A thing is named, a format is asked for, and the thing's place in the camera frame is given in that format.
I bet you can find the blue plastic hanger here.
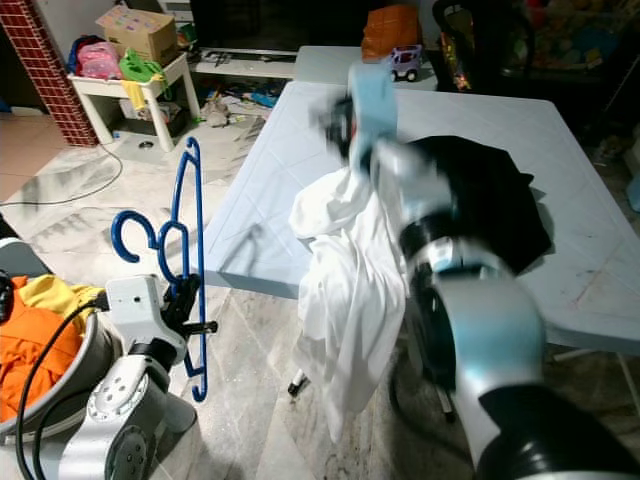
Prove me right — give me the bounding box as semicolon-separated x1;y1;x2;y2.
110;137;212;403

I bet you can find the white shirt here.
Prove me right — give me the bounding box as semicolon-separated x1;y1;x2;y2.
290;165;437;443

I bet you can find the small pale plastic table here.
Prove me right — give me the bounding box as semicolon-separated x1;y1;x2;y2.
292;45;441;92

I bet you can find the purple toy car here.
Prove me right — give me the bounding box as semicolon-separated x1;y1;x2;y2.
389;45;425;84

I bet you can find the grey laundry basket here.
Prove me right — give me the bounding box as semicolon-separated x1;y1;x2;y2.
0;238;123;441

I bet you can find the orange bag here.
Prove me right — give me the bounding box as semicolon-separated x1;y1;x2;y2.
362;3;422;62

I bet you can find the white low shelf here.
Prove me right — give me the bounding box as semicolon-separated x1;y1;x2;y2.
195;50;302;82

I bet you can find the yellow garment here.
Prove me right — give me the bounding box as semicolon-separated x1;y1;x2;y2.
18;273;107;337

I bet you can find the black television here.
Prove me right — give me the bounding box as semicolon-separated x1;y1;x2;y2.
190;0;372;56

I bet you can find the orange garment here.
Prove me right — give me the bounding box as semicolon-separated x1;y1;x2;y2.
0;305;97;421

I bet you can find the black garment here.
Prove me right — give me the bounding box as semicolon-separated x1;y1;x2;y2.
410;135;554;277

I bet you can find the green toy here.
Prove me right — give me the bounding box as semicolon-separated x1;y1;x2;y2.
120;50;167;87

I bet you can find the dark toy cabinet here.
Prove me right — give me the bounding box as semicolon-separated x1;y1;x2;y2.
433;0;640;101

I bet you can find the cardboard box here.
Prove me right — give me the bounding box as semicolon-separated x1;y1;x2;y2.
95;5;180;67

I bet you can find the small white side table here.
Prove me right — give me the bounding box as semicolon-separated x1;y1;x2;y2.
68;55;201;154

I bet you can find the pink bag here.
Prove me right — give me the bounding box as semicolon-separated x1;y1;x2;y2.
75;42;124;82

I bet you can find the white plastic folding table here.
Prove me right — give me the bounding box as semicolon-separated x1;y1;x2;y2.
205;80;640;421

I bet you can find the red brick pillar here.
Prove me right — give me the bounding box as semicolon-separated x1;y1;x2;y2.
0;0;97;149

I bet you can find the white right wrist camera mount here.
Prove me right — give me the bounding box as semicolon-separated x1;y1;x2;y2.
345;62;402;177

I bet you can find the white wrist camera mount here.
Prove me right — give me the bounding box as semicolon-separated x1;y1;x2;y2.
105;275;183;347
345;62;402;177

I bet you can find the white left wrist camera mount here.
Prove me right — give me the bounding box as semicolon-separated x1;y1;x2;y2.
105;275;183;347

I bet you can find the thin black floor cable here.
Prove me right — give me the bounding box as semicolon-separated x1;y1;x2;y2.
0;148;124;209

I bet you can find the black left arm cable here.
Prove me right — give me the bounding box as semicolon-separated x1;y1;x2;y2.
12;292;113;480

